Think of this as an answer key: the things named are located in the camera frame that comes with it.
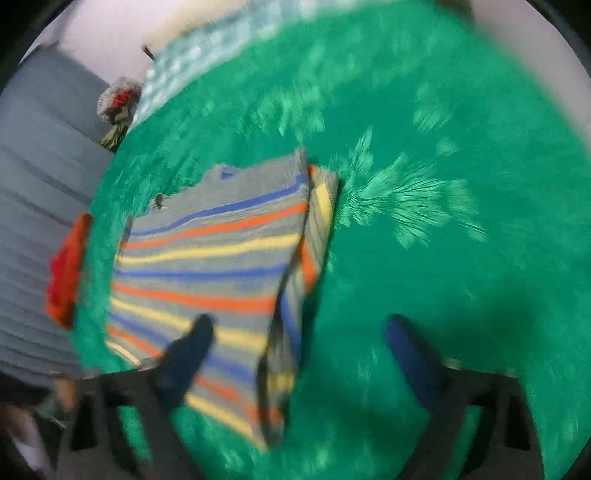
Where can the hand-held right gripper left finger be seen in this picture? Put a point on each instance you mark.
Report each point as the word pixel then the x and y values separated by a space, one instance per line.
pixel 184 360

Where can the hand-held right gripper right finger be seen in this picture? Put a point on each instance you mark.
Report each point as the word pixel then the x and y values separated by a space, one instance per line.
pixel 411 360

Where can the striped knit sweater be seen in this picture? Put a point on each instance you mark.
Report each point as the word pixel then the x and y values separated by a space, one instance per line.
pixel 207 258

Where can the pile of mixed clothes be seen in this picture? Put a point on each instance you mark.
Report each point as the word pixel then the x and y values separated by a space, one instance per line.
pixel 117 99

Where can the green floral blanket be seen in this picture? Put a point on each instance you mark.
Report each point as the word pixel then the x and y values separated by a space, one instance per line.
pixel 438 277

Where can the red garment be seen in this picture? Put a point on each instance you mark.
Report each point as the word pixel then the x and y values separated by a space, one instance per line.
pixel 57 277

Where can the orange garment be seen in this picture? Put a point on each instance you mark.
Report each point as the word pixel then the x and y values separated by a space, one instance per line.
pixel 78 240

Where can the green checked bed sheet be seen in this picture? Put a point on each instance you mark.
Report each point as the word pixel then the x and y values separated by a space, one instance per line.
pixel 184 60

